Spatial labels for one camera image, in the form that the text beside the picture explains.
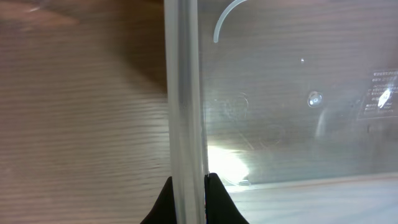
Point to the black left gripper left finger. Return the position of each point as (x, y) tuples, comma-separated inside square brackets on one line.
[(163, 211)]

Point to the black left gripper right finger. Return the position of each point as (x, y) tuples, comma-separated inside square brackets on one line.
[(220, 209)]

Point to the clear plastic storage container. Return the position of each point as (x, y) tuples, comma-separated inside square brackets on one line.
[(293, 104)]

